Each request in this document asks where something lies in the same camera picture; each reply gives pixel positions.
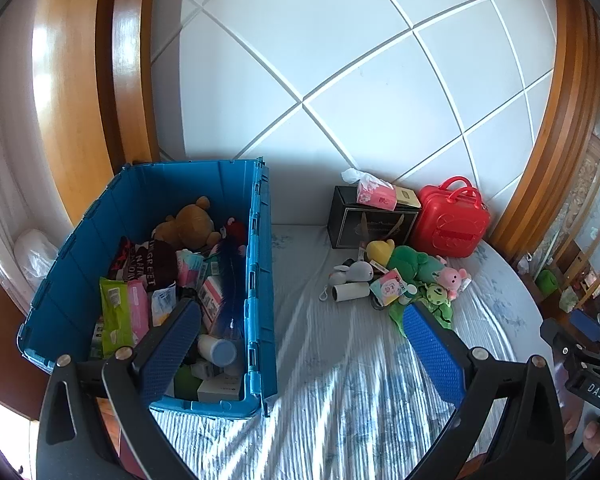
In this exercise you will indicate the red striped box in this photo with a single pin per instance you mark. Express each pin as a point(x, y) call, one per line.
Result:
point(211, 295)

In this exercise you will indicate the white bottle with blue cap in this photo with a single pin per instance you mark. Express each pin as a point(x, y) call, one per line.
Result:
point(212, 347)

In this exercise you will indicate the green plush toy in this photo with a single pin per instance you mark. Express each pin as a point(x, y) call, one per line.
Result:
point(410, 262)

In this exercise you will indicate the white plastic bag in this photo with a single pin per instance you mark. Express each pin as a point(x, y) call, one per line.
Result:
point(32, 255)

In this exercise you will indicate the pink tissue pack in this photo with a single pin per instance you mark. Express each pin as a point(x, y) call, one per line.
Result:
point(375, 195)

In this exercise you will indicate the dark printed cloth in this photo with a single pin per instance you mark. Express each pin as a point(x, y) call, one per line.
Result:
point(155, 260)

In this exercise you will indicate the brown teddy bear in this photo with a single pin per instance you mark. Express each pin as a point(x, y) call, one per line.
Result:
point(192, 222)

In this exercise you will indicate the red plush toy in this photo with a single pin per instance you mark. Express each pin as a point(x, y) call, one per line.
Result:
point(236, 232)

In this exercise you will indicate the pink teal packet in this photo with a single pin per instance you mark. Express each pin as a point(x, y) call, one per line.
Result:
point(187, 267)

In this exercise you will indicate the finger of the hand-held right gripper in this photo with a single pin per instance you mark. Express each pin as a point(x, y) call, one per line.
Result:
point(560, 335)
point(587, 325)

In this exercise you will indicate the dark wooden nightstand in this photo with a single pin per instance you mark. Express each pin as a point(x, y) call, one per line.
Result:
point(0, 340)

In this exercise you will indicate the yellow plush toy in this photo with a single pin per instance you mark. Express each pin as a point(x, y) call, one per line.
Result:
point(379, 250)

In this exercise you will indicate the black gift box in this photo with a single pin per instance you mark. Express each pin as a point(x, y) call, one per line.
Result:
point(350, 225)

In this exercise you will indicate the white cardboard box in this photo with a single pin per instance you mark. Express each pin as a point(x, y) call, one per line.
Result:
point(220, 389)

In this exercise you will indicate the red toy suitcase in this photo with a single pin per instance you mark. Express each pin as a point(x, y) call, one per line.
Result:
point(450, 230)

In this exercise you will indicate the white striped bed sheet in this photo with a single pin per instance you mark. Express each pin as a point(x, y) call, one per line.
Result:
point(340, 360)

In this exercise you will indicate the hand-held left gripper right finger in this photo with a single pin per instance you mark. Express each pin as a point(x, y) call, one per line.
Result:
point(432, 355)

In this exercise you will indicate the white curtain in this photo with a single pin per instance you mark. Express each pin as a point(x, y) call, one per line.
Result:
point(5, 160)

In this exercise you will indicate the green wet wipes packet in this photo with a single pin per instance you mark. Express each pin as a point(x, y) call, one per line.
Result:
point(115, 315)

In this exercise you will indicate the small beige box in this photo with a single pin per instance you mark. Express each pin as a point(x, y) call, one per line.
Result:
point(407, 197)

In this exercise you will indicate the white lint roller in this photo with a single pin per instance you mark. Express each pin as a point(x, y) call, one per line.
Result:
point(352, 292)

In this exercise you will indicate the person's right hand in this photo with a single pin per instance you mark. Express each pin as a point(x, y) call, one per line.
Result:
point(589, 430)

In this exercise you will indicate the pastel round packet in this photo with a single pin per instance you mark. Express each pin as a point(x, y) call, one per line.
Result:
point(387, 287)

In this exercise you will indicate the blue plastic storage container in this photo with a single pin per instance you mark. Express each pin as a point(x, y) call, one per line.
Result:
point(80, 240)

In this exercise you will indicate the small pink pig plush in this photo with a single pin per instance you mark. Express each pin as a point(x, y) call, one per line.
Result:
point(452, 280)

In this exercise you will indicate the green pouch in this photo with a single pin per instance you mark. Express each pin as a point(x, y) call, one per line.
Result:
point(185, 385)

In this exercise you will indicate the white rabbit toy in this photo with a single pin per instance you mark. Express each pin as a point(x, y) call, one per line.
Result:
point(357, 272)

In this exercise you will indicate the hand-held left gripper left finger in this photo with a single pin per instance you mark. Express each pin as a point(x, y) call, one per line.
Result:
point(170, 345)

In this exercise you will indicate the wooden headboard frame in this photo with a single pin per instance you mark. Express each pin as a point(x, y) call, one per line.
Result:
point(130, 85)

